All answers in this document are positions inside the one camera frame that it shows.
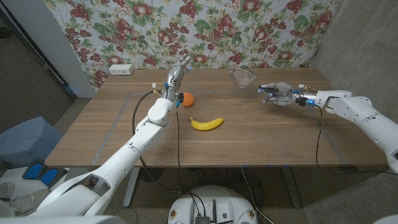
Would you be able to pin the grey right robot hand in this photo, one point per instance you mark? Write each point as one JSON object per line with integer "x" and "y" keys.
{"x": 280, "y": 95}

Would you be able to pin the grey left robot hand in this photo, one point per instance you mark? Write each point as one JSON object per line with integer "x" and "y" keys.
{"x": 174, "y": 77}

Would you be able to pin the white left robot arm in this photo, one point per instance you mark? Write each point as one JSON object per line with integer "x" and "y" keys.
{"x": 124, "y": 161}

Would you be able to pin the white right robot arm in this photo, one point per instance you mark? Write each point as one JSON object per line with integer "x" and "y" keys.
{"x": 363, "y": 118}

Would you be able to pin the orange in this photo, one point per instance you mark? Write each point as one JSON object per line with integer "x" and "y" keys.
{"x": 189, "y": 99}

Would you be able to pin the yellow toy banana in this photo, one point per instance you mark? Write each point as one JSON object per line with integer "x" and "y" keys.
{"x": 205, "y": 125}

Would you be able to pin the floral fruit print backdrop cloth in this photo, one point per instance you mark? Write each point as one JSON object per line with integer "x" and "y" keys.
{"x": 186, "y": 31}

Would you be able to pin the white power strip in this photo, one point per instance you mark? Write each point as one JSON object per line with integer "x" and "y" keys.
{"x": 121, "y": 69}

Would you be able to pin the white table leg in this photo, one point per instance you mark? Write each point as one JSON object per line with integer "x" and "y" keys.
{"x": 290, "y": 186}
{"x": 132, "y": 189}

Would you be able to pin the white robot torso base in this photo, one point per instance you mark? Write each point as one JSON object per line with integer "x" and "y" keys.
{"x": 227, "y": 205}

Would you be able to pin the blue-grey bin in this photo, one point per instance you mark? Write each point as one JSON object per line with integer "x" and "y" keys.
{"x": 28, "y": 140}

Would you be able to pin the blue foot pedals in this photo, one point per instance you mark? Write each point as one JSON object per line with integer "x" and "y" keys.
{"x": 40, "y": 174}

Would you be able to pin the white robot chest edge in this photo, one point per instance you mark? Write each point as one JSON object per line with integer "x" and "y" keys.
{"x": 62, "y": 220}

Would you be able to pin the white sneaker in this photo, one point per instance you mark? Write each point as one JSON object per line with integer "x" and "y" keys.
{"x": 29, "y": 200}
{"x": 6, "y": 190}

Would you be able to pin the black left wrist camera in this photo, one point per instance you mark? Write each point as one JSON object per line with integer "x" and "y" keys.
{"x": 179, "y": 99}

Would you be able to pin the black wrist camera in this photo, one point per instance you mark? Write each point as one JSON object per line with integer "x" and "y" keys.
{"x": 306, "y": 102}
{"x": 179, "y": 99}

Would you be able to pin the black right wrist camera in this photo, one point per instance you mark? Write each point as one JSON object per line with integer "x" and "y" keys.
{"x": 306, "y": 102}

